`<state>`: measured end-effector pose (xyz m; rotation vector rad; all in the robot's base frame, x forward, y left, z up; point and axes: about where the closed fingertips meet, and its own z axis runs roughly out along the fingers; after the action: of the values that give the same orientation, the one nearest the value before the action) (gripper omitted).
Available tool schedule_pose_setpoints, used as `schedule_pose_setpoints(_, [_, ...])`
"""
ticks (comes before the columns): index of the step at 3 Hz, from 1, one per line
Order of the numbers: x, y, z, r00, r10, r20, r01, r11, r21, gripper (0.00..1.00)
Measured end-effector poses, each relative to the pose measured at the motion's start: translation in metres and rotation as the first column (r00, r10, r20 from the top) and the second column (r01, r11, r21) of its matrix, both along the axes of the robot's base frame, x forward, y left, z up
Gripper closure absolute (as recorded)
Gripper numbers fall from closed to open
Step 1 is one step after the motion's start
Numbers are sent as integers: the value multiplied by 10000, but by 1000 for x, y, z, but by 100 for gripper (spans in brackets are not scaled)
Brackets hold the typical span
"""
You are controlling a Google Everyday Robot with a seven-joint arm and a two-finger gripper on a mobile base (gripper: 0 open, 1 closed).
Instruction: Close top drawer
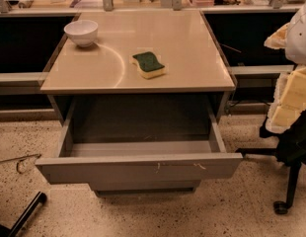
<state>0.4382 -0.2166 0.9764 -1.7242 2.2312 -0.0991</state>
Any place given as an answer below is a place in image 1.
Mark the grey top drawer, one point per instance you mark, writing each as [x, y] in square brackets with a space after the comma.
[139, 142]

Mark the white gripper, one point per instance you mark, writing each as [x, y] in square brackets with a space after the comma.
[299, 39]

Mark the white ceramic bowl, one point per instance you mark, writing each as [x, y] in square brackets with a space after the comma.
[82, 32]

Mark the green yellow sponge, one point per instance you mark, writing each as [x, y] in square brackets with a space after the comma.
[148, 65]

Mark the black chair leg left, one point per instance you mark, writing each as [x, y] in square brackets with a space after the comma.
[13, 231]

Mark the grey drawer cabinet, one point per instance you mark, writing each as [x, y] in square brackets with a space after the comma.
[181, 42]

